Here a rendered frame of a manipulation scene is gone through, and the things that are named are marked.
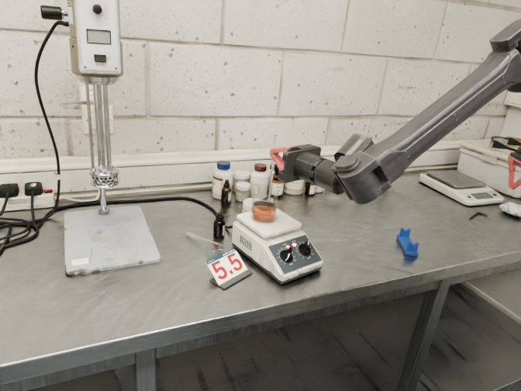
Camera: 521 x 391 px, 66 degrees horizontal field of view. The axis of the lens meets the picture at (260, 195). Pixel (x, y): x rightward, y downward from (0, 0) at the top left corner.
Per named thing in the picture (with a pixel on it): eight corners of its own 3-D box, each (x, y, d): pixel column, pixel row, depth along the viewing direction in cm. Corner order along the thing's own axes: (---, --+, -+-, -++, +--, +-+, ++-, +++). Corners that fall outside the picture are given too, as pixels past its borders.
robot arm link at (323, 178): (333, 182, 74) (340, 202, 78) (356, 157, 76) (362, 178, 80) (306, 171, 79) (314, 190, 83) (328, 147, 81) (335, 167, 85)
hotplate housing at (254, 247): (322, 270, 96) (328, 240, 93) (281, 287, 88) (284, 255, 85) (265, 230, 111) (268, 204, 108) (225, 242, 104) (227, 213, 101)
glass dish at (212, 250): (202, 258, 96) (203, 250, 95) (210, 247, 101) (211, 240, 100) (225, 263, 95) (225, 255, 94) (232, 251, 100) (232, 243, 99)
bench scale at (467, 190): (467, 208, 141) (470, 195, 139) (415, 181, 163) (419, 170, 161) (505, 204, 148) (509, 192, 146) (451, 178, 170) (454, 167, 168)
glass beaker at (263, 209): (247, 214, 101) (250, 182, 97) (273, 214, 102) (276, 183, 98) (252, 227, 94) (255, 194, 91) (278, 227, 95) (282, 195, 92)
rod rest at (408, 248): (418, 257, 106) (421, 244, 104) (405, 255, 106) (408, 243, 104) (408, 238, 115) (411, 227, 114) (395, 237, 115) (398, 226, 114)
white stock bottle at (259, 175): (263, 192, 137) (267, 161, 133) (269, 199, 132) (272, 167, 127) (246, 192, 135) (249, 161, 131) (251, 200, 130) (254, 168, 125)
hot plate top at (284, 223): (303, 227, 98) (304, 224, 97) (264, 239, 91) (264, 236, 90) (272, 209, 106) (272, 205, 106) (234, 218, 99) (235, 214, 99)
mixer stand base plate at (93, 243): (161, 261, 93) (161, 257, 92) (65, 276, 84) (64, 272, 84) (139, 208, 117) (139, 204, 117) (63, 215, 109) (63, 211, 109)
